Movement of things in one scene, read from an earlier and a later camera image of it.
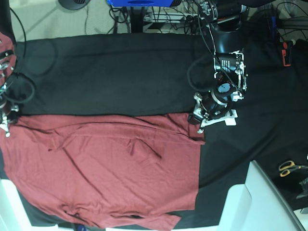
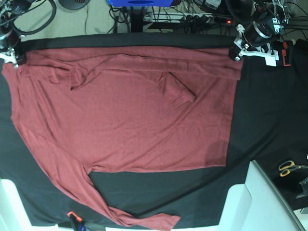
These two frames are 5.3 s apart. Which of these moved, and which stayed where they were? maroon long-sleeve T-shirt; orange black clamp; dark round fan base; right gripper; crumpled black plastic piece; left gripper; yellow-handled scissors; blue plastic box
Moved: maroon long-sleeve T-shirt; right gripper; left gripper
Stayed: yellow-handled scissors; crumpled black plastic piece; blue plastic box; dark round fan base; orange black clamp
